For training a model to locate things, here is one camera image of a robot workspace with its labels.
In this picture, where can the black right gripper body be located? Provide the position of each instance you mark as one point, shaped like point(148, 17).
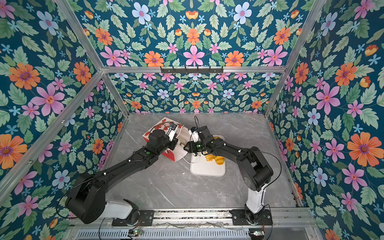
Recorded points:
point(197, 147)

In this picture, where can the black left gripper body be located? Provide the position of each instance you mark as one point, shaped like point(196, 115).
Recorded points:
point(171, 144)

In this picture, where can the red printed white paper bag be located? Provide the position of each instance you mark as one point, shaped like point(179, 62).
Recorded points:
point(155, 136)

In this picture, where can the long spiral fake bread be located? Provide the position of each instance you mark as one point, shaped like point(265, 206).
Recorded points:
point(210, 158)

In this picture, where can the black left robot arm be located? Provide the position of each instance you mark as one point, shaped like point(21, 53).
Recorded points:
point(87, 199)

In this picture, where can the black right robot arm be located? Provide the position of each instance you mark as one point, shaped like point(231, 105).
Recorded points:
point(256, 172)

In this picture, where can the white plastic tray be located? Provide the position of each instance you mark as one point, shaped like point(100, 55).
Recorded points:
point(200, 167)

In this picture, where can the aluminium left side beam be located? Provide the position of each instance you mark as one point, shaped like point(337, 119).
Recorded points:
point(11, 179)

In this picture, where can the aluminium beam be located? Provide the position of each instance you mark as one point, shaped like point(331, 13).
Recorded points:
point(11, 179)
point(144, 70)

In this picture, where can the aluminium rear top beam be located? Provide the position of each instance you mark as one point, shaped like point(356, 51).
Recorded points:
point(144, 70)

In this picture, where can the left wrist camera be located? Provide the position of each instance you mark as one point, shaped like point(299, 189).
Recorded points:
point(172, 131)

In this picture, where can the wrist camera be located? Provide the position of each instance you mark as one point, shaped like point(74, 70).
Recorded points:
point(194, 136)
point(172, 131)

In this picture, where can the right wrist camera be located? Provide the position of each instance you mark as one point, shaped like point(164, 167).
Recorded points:
point(194, 136)

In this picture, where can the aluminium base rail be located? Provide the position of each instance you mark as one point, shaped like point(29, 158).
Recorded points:
point(208, 217)

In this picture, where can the black hook rail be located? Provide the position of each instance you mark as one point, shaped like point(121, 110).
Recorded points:
point(192, 70)

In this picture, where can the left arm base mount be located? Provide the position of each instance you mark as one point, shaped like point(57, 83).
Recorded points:
point(135, 217)

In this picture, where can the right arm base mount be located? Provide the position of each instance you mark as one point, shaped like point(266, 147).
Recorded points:
point(245, 217)

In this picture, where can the aluminium frame post right rear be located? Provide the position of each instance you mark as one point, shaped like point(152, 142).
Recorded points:
point(312, 17)

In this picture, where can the aluminium frame post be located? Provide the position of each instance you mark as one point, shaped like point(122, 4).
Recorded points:
point(78, 30)
point(312, 17)

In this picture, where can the aluminium frame post left rear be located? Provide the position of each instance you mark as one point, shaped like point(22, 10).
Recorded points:
point(78, 30)

